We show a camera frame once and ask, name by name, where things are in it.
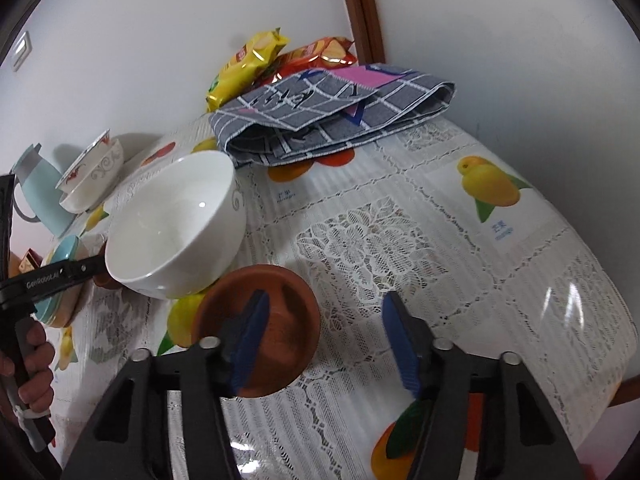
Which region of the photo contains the person's left hand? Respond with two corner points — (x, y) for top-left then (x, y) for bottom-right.
(0, 327), (56, 417)

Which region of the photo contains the brown wooden door frame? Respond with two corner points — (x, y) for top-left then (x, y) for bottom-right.
(335, 0), (387, 66)

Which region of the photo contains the blue patterned white bowl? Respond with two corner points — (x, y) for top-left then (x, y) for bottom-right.
(55, 129), (124, 201)

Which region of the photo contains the fruit printed tablecloth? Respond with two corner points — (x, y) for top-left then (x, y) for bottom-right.
(50, 105), (638, 480)

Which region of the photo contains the green square plate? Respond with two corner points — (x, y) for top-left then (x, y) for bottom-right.
(37, 290), (76, 326)

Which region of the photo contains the red snack packet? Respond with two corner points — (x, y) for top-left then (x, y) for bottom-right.
(252, 36), (358, 88)

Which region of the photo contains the white light switch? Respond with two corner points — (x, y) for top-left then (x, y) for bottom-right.
(11, 31), (33, 72)

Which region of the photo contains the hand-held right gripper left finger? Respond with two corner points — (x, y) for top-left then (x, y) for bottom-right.
(60, 290), (273, 480)

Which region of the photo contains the light blue thermos jug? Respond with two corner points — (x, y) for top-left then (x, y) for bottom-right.
(10, 144), (76, 239)

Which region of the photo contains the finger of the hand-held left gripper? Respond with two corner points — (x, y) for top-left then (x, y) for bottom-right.
(57, 256), (108, 285)
(0, 174), (17, 283)

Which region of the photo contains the white bowl grey swirl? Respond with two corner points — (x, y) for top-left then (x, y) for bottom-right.
(104, 151), (248, 301)

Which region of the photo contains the grey checked cloth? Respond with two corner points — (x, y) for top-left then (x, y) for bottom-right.
(209, 62), (458, 167)

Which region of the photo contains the red patterned white bowl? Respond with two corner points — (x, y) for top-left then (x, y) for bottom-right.
(59, 180), (103, 214)

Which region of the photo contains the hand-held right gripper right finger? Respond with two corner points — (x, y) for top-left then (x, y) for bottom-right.
(381, 290), (586, 480)

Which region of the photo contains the yellow snack packet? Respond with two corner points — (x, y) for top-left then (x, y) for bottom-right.
(206, 27), (291, 113)

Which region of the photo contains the blue square plate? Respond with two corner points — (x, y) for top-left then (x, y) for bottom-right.
(32, 234), (93, 323)

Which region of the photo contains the pink square plate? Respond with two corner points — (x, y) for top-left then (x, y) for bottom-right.
(52, 280), (93, 329)

